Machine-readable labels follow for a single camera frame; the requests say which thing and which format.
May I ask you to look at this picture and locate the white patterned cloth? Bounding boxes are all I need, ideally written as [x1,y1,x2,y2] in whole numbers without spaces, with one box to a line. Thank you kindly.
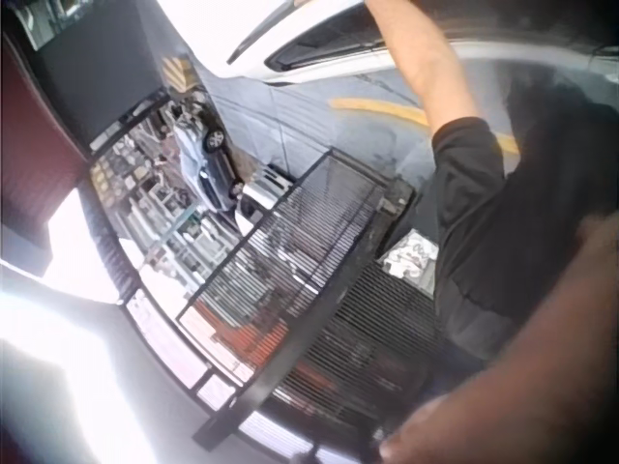
[381,228,440,283]

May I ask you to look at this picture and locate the silver parked car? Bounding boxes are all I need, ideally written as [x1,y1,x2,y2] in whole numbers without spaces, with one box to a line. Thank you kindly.
[172,114,247,214]

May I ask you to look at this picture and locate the storefront window display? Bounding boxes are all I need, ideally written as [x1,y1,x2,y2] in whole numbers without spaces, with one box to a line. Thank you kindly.
[88,94,257,412]

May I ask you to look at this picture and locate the white car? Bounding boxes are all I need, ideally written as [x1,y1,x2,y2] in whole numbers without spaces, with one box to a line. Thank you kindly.
[225,0,619,86]

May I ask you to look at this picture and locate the yellow black striped sign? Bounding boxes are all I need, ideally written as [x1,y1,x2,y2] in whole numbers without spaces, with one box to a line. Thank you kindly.
[162,55,195,92]

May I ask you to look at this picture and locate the black wire cage rack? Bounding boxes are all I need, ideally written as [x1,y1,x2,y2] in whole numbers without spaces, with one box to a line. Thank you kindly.
[176,148,444,449]

